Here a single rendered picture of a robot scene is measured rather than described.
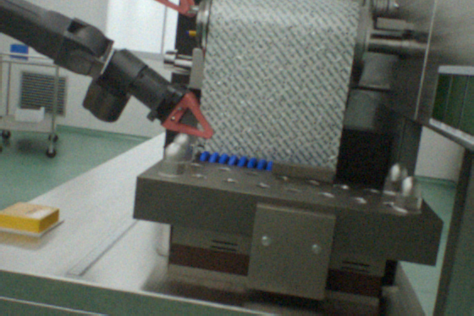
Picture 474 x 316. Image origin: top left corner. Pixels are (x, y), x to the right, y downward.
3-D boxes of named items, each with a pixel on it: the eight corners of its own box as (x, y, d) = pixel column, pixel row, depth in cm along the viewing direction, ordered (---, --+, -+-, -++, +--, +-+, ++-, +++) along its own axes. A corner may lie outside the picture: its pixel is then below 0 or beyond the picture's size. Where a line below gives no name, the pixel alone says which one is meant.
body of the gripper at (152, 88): (154, 124, 86) (117, 97, 86) (169, 118, 96) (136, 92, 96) (178, 92, 84) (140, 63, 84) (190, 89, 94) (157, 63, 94)
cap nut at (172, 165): (162, 170, 76) (165, 139, 76) (187, 174, 76) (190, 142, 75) (155, 175, 73) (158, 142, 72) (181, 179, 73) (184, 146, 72)
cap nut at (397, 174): (380, 187, 83) (385, 159, 82) (405, 191, 82) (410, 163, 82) (383, 193, 79) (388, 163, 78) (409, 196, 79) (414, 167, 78)
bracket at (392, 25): (372, 29, 93) (374, 17, 92) (406, 33, 92) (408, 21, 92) (376, 27, 88) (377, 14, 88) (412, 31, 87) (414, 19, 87)
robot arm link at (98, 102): (70, 49, 83) (84, 24, 89) (46, 102, 89) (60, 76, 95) (142, 84, 86) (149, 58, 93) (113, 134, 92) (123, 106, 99)
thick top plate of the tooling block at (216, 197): (162, 191, 88) (166, 154, 87) (410, 229, 84) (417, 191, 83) (131, 218, 72) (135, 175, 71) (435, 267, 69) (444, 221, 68)
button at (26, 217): (19, 215, 89) (19, 201, 89) (59, 221, 88) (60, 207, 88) (-6, 228, 82) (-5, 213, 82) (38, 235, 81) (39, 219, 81)
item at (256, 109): (194, 164, 91) (206, 54, 88) (333, 185, 89) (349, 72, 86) (193, 164, 91) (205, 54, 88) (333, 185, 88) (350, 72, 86)
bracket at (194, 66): (162, 204, 105) (179, 46, 101) (195, 209, 105) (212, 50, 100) (156, 211, 100) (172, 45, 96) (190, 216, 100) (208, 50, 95)
